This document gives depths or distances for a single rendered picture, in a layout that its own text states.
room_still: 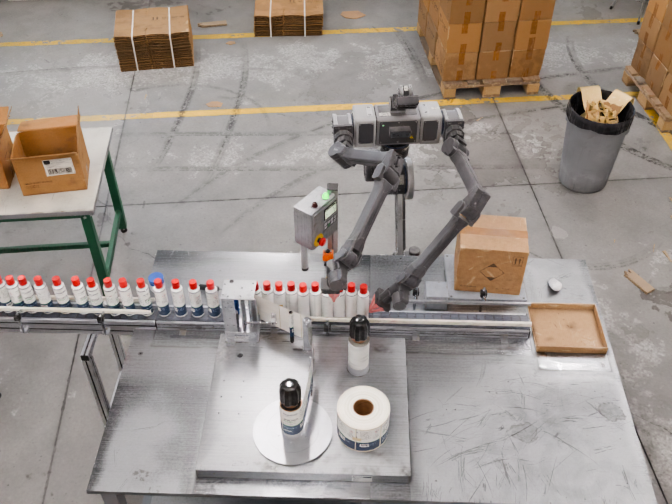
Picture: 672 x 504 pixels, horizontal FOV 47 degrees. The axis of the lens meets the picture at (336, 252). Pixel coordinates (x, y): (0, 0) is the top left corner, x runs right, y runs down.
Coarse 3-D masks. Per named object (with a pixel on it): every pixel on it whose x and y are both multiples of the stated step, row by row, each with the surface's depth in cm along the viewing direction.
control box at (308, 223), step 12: (312, 192) 313; (324, 192) 313; (300, 204) 307; (324, 204) 307; (300, 216) 307; (312, 216) 303; (300, 228) 311; (312, 228) 307; (336, 228) 323; (300, 240) 316; (312, 240) 311
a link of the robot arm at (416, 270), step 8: (456, 208) 312; (456, 216) 312; (448, 224) 317; (456, 224) 313; (464, 224) 314; (472, 224) 316; (440, 232) 319; (448, 232) 315; (456, 232) 315; (440, 240) 316; (448, 240) 316; (432, 248) 318; (440, 248) 318; (424, 256) 320; (432, 256) 319; (416, 264) 321; (424, 264) 320; (408, 272) 323; (416, 272) 321; (424, 272) 322; (408, 280) 322; (416, 280) 324
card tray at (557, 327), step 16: (544, 304) 351; (560, 304) 351; (576, 304) 351; (592, 304) 350; (544, 320) 348; (560, 320) 348; (576, 320) 348; (592, 320) 348; (544, 336) 341; (560, 336) 341; (576, 336) 341; (592, 336) 341; (560, 352) 334; (576, 352) 334; (592, 352) 334
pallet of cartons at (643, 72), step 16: (656, 0) 603; (656, 16) 605; (640, 32) 631; (656, 32) 607; (640, 48) 633; (656, 48) 610; (640, 64) 635; (656, 64) 610; (624, 80) 655; (640, 80) 633; (656, 80) 612; (640, 96) 630; (656, 96) 619
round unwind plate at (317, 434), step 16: (272, 416) 303; (320, 416) 303; (256, 432) 298; (272, 432) 298; (304, 432) 298; (320, 432) 298; (272, 448) 293; (288, 448) 293; (304, 448) 293; (320, 448) 293; (288, 464) 288
